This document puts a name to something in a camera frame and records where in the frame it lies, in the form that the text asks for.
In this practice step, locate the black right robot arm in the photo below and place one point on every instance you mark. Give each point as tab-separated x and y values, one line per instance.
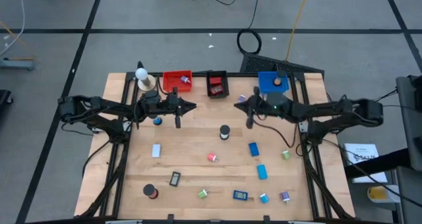
329	110

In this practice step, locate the yellow sand black hourglass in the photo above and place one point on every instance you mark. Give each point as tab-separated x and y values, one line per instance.
278	81

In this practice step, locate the white light bulb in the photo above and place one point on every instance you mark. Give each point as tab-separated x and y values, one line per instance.
141	74

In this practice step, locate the grey metal mounting plate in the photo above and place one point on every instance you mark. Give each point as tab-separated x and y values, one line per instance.
303	126
127	126

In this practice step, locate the blue digital timer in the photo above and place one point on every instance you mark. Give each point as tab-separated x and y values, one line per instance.
240	195

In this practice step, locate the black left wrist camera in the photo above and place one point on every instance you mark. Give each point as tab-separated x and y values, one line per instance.
172	100

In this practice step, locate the white booklet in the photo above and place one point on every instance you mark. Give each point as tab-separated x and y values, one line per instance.
362	158

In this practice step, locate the yellow tape roll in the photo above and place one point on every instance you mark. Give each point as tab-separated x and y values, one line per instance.
379	193

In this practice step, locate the black aluminium table frame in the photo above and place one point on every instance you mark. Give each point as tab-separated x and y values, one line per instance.
199	74

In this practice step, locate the wooden lamp stand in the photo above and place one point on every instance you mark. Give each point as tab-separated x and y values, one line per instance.
149	84

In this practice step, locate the cyan white wall charger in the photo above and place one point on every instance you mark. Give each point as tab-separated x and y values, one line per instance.
263	198

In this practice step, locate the pink white wall charger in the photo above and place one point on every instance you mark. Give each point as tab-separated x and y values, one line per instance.
211	157

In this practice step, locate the blue base hourglass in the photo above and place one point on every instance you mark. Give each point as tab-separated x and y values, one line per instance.
157	121

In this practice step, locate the white eraser block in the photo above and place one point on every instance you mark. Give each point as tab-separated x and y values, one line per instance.
156	150

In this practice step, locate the red eraser block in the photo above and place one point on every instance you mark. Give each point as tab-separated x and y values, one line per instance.
215	80

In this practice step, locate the white sand black hourglass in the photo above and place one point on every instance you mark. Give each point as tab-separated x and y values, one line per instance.
225	130

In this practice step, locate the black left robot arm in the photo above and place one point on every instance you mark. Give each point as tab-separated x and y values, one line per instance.
99	105

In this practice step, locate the green white wall charger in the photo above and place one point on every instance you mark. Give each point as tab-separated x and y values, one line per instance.
285	155
202	193

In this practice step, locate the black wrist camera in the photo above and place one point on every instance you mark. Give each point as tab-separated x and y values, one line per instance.
172	100
258	102

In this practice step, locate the black floor mat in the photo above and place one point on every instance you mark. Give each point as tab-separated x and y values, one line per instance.
263	64

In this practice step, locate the purple white wall charger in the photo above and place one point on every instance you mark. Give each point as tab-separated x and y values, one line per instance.
185	80
242	98
285	196

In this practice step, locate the blue plastic basket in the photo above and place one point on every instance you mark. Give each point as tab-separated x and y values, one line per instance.
265	85

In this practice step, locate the black plastic basket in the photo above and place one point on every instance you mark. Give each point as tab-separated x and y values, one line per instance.
208	85

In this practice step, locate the cyan eraser block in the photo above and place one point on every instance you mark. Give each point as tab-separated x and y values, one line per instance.
262	172

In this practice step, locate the blue eraser block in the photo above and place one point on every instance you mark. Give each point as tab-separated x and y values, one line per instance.
253	149

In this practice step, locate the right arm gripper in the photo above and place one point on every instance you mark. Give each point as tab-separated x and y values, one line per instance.
254	113

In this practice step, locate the red plastic basket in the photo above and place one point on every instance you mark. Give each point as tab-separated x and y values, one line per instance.
171	84

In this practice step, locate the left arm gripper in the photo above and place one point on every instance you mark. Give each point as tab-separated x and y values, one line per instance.
177	113

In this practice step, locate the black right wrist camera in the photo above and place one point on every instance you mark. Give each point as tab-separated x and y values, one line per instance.
258	102

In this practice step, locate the grey floor stand foot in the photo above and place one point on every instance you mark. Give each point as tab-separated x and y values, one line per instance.
16	65

